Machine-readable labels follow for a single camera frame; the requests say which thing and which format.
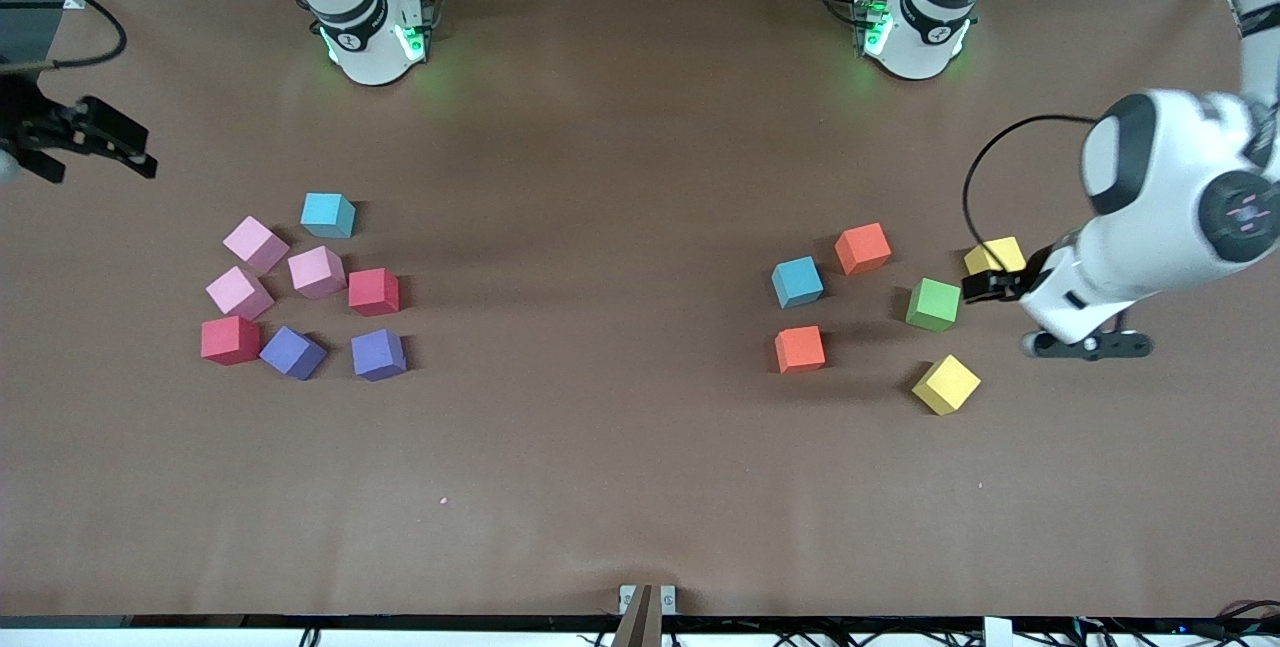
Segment green foam cube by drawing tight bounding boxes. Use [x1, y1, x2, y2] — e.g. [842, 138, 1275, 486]
[905, 277, 962, 333]

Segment yellow foam cube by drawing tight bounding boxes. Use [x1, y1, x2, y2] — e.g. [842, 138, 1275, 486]
[963, 236, 1028, 278]
[911, 354, 983, 417]

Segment orange foam cube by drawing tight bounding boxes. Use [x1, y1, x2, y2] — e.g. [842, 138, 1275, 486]
[774, 325, 827, 375]
[834, 222, 893, 277]

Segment light blue foam cube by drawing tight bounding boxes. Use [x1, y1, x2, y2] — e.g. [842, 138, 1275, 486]
[300, 192, 357, 240]
[771, 256, 825, 310]

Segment red foam cube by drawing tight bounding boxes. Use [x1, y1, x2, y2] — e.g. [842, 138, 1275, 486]
[348, 268, 401, 317]
[200, 315, 263, 367]

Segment purple foam cube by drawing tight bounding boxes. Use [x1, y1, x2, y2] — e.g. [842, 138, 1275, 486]
[259, 325, 328, 382]
[350, 329, 408, 383]

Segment pink foam cube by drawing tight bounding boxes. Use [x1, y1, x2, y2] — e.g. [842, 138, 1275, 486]
[205, 266, 275, 322]
[287, 245, 349, 301]
[222, 215, 291, 275]

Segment brown table cover sheet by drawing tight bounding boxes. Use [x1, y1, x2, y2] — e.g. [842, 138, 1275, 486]
[0, 0, 1280, 620]

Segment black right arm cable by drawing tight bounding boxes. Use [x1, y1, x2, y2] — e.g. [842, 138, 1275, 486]
[0, 0, 129, 78]

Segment metal post bracket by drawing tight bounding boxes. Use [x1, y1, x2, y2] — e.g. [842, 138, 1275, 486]
[618, 584, 678, 647]

